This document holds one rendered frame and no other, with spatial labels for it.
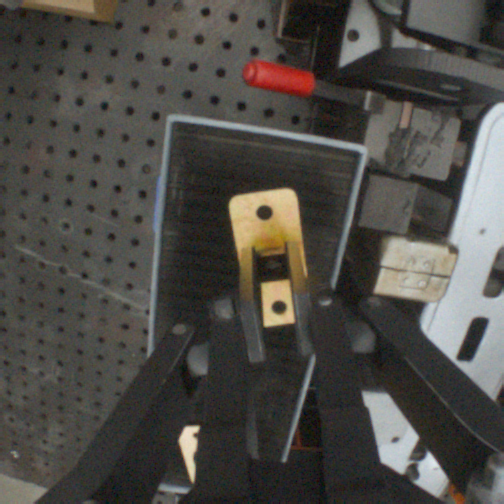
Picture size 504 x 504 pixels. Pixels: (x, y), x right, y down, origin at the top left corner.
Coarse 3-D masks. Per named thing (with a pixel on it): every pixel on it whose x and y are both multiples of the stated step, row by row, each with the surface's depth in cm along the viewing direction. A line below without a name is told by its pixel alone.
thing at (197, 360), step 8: (232, 288) 19; (208, 328) 16; (200, 336) 16; (208, 336) 15; (200, 344) 15; (208, 344) 15; (192, 352) 15; (200, 352) 15; (192, 360) 15; (200, 360) 15; (184, 368) 15; (192, 368) 15; (200, 368) 15; (184, 376) 15; (192, 376) 15
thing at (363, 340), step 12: (312, 276) 19; (324, 276) 19; (312, 288) 18; (324, 288) 18; (312, 300) 17; (348, 312) 15; (348, 324) 15; (360, 324) 15; (360, 336) 15; (372, 336) 15; (360, 348) 15; (372, 348) 15
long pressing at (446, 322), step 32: (480, 128) 41; (480, 160) 42; (480, 192) 44; (448, 224) 45; (480, 224) 45; (480, 256) 46; (448, 288) 48; (480, 288) 48; (448, 320) 49; (448, 352) 51; (480, 352) 51; (480, 384) 53; (384, 448) 57; (448, 480) 61
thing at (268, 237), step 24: (264, 192) 22; (288, 192) 22; (240, 216) 22; (288, 216) 22; (240, 240) 23; (264, 240) 23; (288, 240) 23; (240, 264) 23; (264, 264) 22; (264, 288) 24; (288, 288) 24; (264, 312) 24; (288, 312) 24
